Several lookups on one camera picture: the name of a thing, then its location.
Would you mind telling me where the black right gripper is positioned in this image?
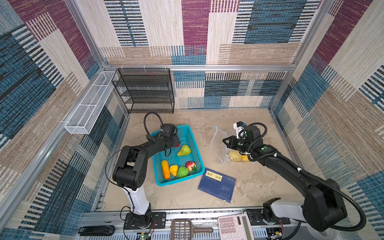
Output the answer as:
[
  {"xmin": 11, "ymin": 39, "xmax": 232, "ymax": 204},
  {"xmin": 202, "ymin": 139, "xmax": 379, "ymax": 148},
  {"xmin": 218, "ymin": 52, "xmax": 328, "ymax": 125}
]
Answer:
[{"xmin": 222, "ymin": 135, "xmax": 253, "ymax": 153}]

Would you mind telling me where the clear zip top bag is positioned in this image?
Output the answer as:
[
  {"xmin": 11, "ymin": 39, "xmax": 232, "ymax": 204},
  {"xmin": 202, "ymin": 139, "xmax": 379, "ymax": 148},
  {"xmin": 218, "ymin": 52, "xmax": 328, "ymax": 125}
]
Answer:
[{"xmin": 211, "ymin": 127, "xmax": 232, "ymax": 165}]

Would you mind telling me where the beige potato toy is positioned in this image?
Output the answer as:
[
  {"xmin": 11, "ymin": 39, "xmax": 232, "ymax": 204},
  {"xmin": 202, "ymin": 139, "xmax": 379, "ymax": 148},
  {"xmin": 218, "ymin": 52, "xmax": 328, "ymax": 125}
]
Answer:
[{"xmin": 229, "ymin": 150, "xmax": 242, "ymax": 162}]

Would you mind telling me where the teal plastic basket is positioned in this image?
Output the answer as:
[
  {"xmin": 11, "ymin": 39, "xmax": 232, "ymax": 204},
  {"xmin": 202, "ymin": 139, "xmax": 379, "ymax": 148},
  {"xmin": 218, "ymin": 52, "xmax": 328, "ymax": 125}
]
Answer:
[{"xmin": 152, "ymin": 125, "xmax": 205, "ymax": 187}]

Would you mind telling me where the yellow lemon toy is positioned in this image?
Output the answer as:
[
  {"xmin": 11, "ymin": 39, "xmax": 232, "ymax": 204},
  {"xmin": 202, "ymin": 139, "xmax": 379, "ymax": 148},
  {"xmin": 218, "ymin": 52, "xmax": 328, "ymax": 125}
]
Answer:
[{"xmin": 241, "ymin": 153, "xmax": 250, "ymax": 162}]

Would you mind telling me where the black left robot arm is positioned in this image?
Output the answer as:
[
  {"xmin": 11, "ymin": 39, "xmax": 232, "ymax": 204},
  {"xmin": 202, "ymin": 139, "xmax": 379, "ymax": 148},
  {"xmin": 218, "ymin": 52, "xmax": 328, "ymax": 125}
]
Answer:
[{"xmin": 112, "ymin": 124, "xmax": 180, "ymax": 227}]

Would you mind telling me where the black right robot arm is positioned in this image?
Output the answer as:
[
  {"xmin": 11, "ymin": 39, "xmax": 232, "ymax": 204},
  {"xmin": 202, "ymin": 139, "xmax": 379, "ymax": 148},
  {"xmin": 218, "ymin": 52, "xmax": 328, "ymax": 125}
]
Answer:
[{"xmin": 222, "ymin": 123, "xmax": 367, "ymax": 232}]

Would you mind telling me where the yellow pepper toy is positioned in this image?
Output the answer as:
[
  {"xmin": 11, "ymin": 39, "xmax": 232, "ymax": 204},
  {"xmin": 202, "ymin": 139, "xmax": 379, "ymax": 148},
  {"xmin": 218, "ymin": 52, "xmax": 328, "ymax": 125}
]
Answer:
[{"xmin": 170, "ymin": 165, "xmax": 179, "ymax": 177}]

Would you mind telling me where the green apple toy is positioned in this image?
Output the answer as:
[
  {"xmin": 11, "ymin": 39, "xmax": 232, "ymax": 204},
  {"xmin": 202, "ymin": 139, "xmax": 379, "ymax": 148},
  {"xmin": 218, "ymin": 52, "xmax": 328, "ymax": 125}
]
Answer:
[{"xmin": 177, "ymin": 166, "xmax": 190, "ymax": 179}]

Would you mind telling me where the blue booklet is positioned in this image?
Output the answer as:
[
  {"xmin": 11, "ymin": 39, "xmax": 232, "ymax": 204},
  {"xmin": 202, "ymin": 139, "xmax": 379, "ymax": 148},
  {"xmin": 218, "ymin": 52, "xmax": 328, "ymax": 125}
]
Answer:
[{"xmin": 198, "ymin": 169, "xmax": 237, "ymax": 203}]

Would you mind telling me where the pink calculator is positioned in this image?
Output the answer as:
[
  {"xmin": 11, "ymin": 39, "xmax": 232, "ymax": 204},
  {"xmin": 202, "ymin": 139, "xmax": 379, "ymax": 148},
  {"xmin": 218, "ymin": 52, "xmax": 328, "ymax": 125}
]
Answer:
[{"xmin": 218, "ymin": 214, "xmax": 254, "ymax": 240}]

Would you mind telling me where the brown slotted spatula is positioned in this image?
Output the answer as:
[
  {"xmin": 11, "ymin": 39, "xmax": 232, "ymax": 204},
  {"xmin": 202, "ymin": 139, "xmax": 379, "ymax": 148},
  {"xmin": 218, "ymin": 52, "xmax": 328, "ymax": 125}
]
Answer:
[{"xmin": 171, "ymin": 219, "xmax": 214, "ymax": 240}]

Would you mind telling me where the black stapler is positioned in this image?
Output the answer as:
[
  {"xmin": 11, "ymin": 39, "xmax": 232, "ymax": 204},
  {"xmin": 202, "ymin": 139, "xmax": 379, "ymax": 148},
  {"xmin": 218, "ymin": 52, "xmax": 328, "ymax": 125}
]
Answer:
[{"xmin": 78, "ymin": 225, "xmax": 116, "ymax": 237}]

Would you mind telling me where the clear tape roll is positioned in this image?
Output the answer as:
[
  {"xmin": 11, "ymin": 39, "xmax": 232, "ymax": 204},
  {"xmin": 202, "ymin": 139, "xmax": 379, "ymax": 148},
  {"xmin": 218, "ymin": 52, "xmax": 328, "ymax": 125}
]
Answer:
[{"xmin": 308, "ymin": 226, "xmax": 337, "ymax": 240}]

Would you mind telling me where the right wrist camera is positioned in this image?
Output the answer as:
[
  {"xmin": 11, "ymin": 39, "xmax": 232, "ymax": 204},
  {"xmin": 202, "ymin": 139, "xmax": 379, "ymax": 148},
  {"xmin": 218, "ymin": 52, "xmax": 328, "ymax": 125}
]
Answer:
[{"xmin": 233, "ymin": 121, "xmax": 246, "ymax": 139}]

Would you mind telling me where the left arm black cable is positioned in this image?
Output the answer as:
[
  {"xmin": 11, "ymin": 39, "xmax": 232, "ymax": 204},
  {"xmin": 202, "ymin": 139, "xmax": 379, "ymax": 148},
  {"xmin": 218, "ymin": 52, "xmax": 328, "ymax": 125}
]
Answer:
[{"xmin": 104, "ymin": 111, "xmax": 178, "ymax": 188}]

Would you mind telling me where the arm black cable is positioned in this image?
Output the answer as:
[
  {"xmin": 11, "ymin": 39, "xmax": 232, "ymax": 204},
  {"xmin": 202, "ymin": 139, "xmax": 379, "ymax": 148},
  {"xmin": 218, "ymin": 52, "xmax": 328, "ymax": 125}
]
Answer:
[
  {"xmin": 104, "ymin": 111, "xmax": 178, "ymax": 188},
  {"xmin": 238, "ymin": 122, "xmax": 367, "ymax": 232}
]

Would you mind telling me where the black wire shelf rack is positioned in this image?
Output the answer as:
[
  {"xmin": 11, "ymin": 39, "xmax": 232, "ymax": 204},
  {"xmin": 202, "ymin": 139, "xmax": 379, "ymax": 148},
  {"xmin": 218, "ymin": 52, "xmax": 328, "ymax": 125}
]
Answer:
[{"xmin": 112, "ymin": 68, "xmax": 175, "ymax": 114}]

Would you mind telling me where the white wire mesh tray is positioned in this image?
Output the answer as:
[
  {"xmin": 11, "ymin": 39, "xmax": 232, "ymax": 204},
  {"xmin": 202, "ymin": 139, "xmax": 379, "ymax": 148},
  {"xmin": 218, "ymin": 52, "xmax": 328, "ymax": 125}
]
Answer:
[{"xmin": 65, "ymin": 71, "xmax": 115, "ymax": 135}]

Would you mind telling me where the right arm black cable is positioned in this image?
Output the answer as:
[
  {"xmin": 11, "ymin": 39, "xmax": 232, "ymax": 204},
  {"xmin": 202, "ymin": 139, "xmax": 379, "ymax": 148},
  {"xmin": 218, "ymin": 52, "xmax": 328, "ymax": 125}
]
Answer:
[{"xmin": 238, "ymin": 122, "xmax": 367, "ymax": 232}]

